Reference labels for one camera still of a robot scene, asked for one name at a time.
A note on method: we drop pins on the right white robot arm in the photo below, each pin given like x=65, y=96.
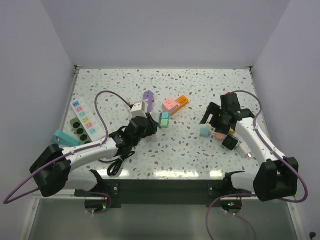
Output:
x=277, y=176

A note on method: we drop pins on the small pink adapter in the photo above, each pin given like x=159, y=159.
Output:
x=220, y=136

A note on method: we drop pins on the yellow cube socket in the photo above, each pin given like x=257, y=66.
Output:
x=232, y=131

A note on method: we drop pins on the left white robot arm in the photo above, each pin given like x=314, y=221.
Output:
x=52, y=168

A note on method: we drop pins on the pink cube socket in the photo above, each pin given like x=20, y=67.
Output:
x=169, y=105

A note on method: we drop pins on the teal triangular power strip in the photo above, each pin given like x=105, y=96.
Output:
x=64, y=139

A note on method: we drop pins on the teal cube adapter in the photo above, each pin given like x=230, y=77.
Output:
x=165, y=116

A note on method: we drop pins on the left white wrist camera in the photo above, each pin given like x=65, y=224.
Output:
x=135, y=114

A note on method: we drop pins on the purple power strip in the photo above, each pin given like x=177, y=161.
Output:
x=148, y=96

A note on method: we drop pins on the long white power strip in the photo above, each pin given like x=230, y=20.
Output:
x=87, y=119

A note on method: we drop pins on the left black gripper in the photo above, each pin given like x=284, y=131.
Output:
x=152, y=125

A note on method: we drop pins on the white cartoon cube socket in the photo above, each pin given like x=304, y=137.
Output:
x=244, y=151

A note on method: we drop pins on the black mounting base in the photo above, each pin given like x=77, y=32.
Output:
x=154, y=192

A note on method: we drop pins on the light blue cube adapter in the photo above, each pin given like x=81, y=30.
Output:
x=204, y=132

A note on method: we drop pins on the orange power strip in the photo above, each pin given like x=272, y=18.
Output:
x=182, y=101

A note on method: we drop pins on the green cube adapter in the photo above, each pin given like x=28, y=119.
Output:
x=163, y=123

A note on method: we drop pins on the white cube adapter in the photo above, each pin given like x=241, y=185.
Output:
x=141, y=105

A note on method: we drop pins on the black cube socket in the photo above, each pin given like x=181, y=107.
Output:
x=230, y=142

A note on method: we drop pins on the green power strip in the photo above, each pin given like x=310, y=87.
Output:
x=80, y=131

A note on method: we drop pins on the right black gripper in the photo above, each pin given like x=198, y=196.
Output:
x=214, y=108

